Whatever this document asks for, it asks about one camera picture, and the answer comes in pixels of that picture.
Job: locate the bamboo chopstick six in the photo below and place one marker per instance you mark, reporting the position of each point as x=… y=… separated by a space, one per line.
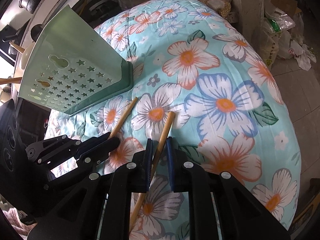
x=156 y=157

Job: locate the floral quilt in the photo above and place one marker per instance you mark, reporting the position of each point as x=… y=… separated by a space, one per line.
x=229 y=112

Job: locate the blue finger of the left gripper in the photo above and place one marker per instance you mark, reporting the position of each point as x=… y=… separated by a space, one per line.
x=96 y=149

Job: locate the bamboo chopstick three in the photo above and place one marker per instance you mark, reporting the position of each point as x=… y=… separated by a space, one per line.
x=17 y=47

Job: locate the bag of grains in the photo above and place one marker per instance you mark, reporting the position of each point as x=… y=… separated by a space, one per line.
x=222 y=7

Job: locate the white plastic bag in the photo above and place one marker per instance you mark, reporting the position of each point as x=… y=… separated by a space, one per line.
x=290 y=48

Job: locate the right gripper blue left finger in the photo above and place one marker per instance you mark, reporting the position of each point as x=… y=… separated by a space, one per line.
x=99 y=206

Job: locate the bamboo chopstick two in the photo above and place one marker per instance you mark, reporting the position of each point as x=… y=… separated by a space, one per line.
x=123 y=117

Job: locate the green utensil holder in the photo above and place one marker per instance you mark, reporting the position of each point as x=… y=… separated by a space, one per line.
x=71 y=67

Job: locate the cardboard box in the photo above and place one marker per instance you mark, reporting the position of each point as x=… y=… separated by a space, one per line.
x=280 y=2

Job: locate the bamboo chopstick one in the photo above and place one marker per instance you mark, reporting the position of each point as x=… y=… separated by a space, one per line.
x=10 y=80

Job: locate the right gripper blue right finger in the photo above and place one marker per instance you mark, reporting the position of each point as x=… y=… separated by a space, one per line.
x=220 y=207

